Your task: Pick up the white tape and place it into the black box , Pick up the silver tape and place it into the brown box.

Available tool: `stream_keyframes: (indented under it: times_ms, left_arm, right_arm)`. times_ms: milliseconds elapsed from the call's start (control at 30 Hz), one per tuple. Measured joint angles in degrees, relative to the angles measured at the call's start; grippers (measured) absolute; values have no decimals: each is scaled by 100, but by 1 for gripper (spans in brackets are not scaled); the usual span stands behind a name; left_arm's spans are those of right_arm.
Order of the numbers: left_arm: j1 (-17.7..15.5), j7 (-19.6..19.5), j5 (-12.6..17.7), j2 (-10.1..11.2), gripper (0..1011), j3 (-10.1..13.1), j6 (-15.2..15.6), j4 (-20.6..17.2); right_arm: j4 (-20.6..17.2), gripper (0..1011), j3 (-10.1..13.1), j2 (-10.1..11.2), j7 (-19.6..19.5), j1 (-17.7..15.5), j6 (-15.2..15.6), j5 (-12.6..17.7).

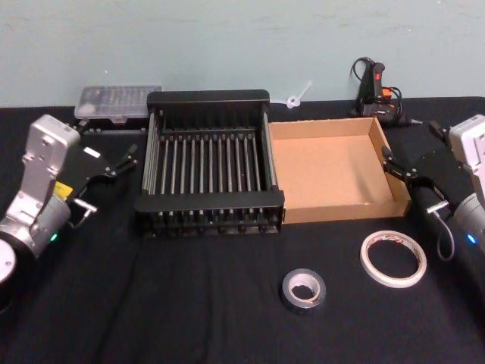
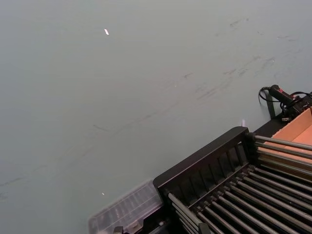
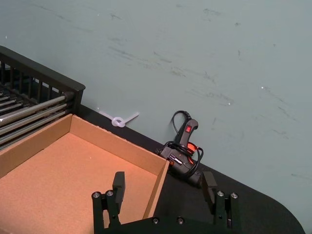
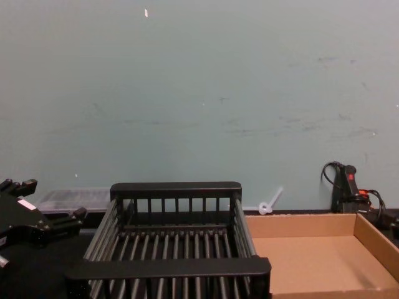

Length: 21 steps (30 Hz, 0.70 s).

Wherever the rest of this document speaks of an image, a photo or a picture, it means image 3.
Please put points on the shallow brown cardboard tray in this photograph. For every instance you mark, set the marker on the shallow brown cardboard tray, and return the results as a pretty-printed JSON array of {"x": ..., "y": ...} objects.
[{"x": 73, "y": 165}]

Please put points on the white three-armed plastic piece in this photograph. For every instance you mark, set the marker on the white three-armed plastic piece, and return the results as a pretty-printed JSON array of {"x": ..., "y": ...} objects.
[{"x": 118, "y": 122}]

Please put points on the plain pale wall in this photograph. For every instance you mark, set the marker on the plain pale wall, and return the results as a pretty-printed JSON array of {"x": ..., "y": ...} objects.
[{"x": 170, "y": 48}]

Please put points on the black table cloth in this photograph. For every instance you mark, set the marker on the black table cloth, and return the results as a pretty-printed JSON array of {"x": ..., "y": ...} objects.
[{"x": 256, "y": 209}]

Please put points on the black rack with steel bars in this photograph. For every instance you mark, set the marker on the black rack with steel bars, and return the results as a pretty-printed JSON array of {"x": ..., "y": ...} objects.
[{"x": 73, "y": 85}]

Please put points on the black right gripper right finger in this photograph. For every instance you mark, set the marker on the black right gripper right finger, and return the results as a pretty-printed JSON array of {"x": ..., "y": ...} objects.
[{"x": 209, "y": 187}]

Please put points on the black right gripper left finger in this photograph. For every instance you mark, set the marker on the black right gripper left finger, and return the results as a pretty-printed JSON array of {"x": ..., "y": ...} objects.
[{"x": 119, "y": 185}]

